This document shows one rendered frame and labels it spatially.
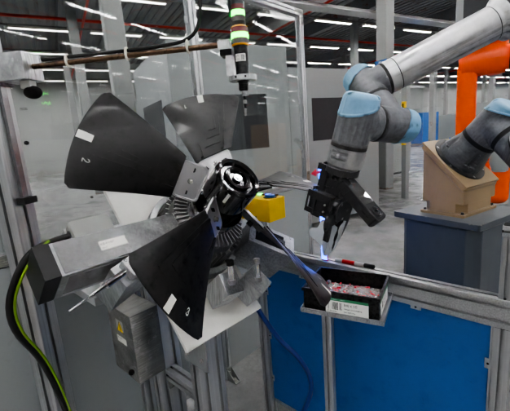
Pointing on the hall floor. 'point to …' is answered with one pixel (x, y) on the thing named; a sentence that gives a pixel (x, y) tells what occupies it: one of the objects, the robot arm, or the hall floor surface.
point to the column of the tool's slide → (19, 229)
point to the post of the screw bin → (329, 363)
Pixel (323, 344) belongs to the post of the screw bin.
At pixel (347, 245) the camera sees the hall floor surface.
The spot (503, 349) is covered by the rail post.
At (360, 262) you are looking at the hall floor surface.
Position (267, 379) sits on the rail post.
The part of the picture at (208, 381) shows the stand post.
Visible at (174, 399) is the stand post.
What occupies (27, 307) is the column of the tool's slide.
